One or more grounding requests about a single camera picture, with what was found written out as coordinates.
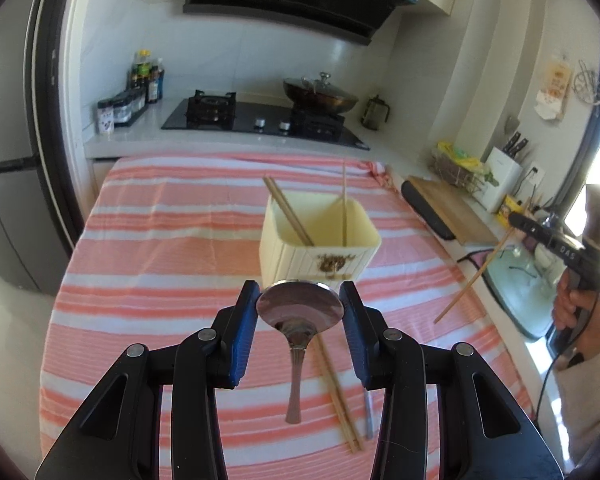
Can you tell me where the dark sauce bottle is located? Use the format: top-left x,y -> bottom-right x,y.
147,57 -> 165,105

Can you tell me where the white knife block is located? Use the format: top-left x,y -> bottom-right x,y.
480,146 -> 525,213

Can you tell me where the black cable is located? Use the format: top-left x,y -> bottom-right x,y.
536,347 -> 581,418

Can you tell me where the metal wire rack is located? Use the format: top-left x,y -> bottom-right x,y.
572,60 -> 600,106

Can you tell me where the wire basket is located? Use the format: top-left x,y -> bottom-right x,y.
432,152 -> 491,193

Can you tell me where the pink striped tablecloth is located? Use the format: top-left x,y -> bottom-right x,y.
39,154 -> 536,480

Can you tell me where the grey refrigerator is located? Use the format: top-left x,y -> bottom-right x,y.
0,42 -> 73,295

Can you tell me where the dark wok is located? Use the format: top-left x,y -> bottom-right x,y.
283,77 -> 359,113

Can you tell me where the black oblong pad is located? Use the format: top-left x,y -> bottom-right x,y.
401,180 -> 456,242

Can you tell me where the glass wok lid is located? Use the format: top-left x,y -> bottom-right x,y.
286,72 -> 356,93

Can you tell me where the green pot lid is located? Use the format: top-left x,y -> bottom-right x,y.
482,245 -> 561,341

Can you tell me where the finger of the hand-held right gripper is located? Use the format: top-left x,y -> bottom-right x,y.
509,211 -> 556,247

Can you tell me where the wooden cutting board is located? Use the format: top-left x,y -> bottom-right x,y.
409,176 -> 498,247

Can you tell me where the dark glass pitcher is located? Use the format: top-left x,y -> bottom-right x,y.
361,95 -> 391,132

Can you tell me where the white printed jar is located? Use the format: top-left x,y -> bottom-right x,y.
96,100 -> 116,134

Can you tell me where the steel spoon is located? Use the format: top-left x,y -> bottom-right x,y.
256,281 -> 344,425
364,389 -> 376,440

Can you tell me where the cream utensil holder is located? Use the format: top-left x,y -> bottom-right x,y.
258,191 -> 382,293

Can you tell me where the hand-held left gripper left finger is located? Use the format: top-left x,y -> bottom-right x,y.
34,280 -> 261,480

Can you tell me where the yellow-cap sauce bottle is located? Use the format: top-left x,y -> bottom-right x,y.
132,50 -> 152,92

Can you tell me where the person's right hand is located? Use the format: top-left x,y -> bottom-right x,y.
552,280 -> 600,361

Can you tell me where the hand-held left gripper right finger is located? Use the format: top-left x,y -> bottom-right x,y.
339,281 -> 565,480

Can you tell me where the black pink-edged mat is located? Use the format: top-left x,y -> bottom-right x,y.
456,249 -> 488,281

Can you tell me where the black gas cooktop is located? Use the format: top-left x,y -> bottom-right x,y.
161,91 -> 371,152

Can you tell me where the person's right forearm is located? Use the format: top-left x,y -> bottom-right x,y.
555,292 -> 600,468

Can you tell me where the printed wall pouch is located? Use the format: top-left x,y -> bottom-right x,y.
534,51 -> 573,122

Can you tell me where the yellow printed cup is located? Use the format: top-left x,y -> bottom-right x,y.
497,195 -> 523,221

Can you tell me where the yellow plastic bag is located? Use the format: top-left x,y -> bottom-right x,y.
436,141 -> 483,168

